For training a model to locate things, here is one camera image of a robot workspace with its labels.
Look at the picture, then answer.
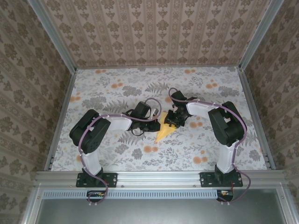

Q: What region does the yellow paper sheet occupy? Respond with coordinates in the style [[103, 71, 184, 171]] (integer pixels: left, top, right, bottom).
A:
[[154, 112, 176, 143]]

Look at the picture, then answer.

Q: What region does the grey metal sheet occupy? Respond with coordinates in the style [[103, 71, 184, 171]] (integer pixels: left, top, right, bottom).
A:
[[35, 188, 290, 224]]

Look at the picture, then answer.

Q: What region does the floral patterned table mat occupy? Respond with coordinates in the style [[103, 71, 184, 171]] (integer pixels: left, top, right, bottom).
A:
[[50, 66, 269, 173]]

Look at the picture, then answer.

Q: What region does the wide aluminium cross beam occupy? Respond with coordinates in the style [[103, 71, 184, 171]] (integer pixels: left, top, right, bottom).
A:
[[34, 169, 287, 189]]

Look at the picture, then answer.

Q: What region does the black electronics box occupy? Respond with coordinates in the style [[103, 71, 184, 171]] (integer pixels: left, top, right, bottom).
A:
[[216, 189, 234, 203], [86, 190, 106, 203]]

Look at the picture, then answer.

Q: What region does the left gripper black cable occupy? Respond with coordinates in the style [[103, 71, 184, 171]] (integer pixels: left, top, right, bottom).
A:
[[131, 128, 146, 137]]

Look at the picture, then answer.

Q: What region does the thin aluminium cross rail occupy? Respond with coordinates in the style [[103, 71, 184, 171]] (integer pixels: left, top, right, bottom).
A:
[[75, 65, 241, 70]]

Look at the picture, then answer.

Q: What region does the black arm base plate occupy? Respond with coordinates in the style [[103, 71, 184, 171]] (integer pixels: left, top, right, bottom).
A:
[[200, 171, 243, 188], [76, 172, 118, 188]]

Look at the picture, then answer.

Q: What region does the grey slotted cable duct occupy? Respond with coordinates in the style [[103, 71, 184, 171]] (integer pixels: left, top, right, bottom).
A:
[[43, 189, 234, 200]]

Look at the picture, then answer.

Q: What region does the aluminium side rail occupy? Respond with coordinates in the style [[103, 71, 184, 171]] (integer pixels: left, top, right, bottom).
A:
[[44, 70, 78, 171], [238, 67, 276, 170]]

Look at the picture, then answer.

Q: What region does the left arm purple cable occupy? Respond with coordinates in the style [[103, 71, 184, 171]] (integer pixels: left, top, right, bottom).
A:
[[78, 98, 163, 206]]

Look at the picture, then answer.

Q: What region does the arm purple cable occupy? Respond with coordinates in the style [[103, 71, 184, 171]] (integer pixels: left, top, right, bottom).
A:
[[168, 87, 252, 205], [78, 98, 163, 206]]

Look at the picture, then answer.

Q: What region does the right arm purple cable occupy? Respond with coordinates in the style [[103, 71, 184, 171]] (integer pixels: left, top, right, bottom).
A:
[[168, 87, 252, 205]]

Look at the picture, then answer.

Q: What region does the aluminium corner post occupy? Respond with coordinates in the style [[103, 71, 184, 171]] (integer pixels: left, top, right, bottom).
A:
[[238, 0, 285, 70], [27, 0, 78, 73]]

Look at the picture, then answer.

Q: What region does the aluminium lower frame bar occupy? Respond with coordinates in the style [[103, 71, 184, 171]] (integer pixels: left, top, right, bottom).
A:
[[21, 184, 46, 224], [277, 184, 299, 224]]

